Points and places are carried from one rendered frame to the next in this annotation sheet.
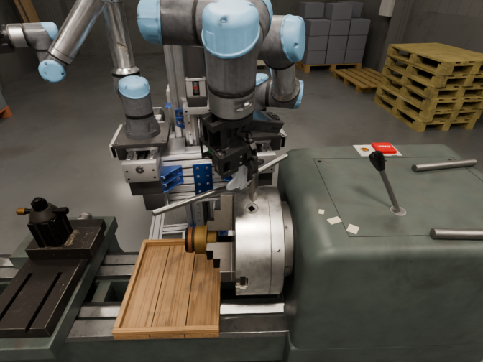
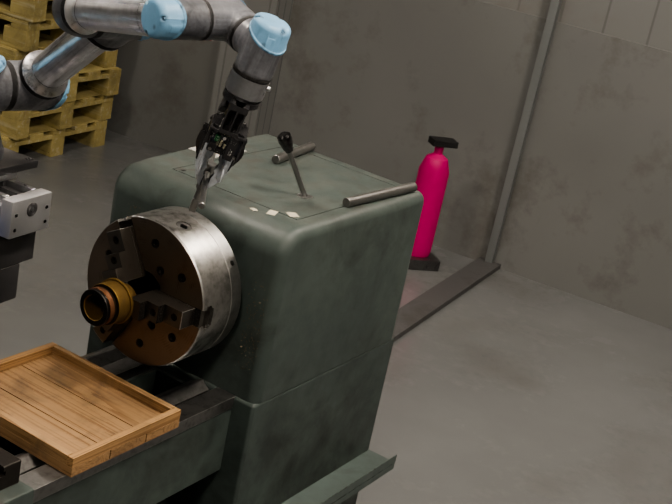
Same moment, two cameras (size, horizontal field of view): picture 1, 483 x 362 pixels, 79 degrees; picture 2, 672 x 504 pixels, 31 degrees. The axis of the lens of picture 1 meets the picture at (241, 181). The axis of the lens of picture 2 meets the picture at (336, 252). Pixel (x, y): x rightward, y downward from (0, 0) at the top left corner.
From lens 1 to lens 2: 2.03 m
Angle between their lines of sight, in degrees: 54
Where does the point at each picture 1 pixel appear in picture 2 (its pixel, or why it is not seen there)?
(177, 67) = not seen: outside the picture
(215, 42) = (274, 45)
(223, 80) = (268, 70)
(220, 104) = (256, 90)
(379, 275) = (326, 254)
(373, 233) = (309, 214)
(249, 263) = (213, 287)
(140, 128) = not seen: outside the picture
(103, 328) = (37, 478)
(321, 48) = not seen: outside the picture
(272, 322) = (211, 396)
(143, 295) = (42, 429)
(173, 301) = (89, 418)
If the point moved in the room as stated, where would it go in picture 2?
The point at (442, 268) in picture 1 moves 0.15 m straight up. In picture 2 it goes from (360, 235) to (374, 172)
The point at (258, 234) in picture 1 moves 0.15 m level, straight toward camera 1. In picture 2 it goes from (209, 250) to (263, 278)
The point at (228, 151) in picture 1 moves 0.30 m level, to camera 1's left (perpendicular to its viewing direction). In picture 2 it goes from (243, 134) to (130, 152)
